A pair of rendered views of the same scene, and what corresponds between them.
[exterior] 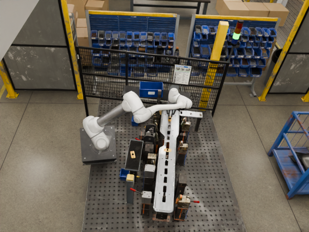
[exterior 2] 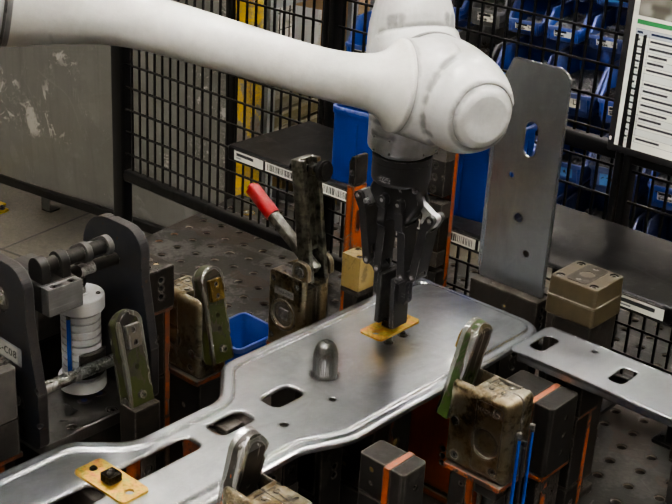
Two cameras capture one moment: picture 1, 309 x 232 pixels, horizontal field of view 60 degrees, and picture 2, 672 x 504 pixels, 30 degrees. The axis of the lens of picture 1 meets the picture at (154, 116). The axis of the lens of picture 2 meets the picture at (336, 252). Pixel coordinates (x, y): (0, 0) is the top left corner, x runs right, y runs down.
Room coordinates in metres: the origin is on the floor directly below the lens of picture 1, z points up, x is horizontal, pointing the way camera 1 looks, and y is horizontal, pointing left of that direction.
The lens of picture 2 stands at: (1.10, -1.06, 1.78)
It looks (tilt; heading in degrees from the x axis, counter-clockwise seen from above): 24 degrees down; 39
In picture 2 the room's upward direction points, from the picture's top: 3 degrees clockwise
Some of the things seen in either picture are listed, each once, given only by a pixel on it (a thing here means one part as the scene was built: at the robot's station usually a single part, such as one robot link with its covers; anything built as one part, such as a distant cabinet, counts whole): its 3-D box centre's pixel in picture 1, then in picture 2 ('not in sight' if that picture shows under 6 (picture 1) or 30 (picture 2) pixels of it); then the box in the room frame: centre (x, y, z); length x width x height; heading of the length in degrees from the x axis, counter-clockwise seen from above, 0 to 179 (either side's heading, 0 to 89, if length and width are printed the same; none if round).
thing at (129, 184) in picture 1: (130, 190); not in sight; (1.35, 0.17, 0.92); 0.08 x 0.08 x 0.44; 89
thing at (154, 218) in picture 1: (162, 211); not in sight; (1.20, -0.16, 0.84); 0.18 x 0.06 x 0.29; 89
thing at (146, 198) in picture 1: (145, 203); not in sight; (1.24, 0.00, 0.88); 0.11 x 0.10 x 0.36; 89
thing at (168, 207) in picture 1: (168, 152); (100, 495); (1.81, -0.18, 1.00); 1.38 x 0.22 x 0.02; 179
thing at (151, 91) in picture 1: (151, 89); (431, 150); (2.74, 0.08, 1.10); 0.30 x 0.17 x 0.13; 96
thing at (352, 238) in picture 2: not in sight; (348, 313); (2.40, -0.04, 0.95); 0.03 x 0.01 x 0.50; 179
